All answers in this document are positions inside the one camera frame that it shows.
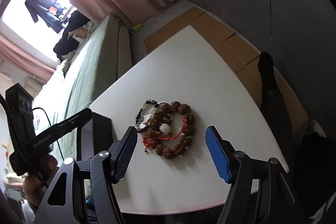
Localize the small green object on floor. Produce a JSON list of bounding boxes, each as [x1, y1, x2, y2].
[[132, 24, 143, 32]]

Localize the black jewelry box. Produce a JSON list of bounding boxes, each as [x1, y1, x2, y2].
[[76, 113, 113, 161]]

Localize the dark hanging clothes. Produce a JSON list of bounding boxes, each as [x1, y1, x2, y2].
[[25, 0, 70, 34]]

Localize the bed with green blanket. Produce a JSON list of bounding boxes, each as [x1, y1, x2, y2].
[[31, 13, 133, 162]]

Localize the black clothes pile on bed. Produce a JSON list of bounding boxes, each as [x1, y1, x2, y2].
[[53, 10, 93, 62]]

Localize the white butterfly brooch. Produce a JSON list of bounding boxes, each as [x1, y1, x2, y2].
[[159, 123, 171, 136]]

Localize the brown rudraksha bead bracelet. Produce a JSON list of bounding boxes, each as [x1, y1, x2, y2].
[[142, 101, 197, 160]]

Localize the black cable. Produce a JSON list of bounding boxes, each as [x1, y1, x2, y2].
[[0, 93, 65, 188]]

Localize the brown cardboard sheet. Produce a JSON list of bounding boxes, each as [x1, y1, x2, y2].
[[143, 6, 309, 132]]

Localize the person's left hand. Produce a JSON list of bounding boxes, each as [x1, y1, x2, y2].
[[23, 155, 59, 213]]

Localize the green and black bead bracelet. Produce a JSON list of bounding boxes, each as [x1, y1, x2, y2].
[[134, 99, 165, 133]]

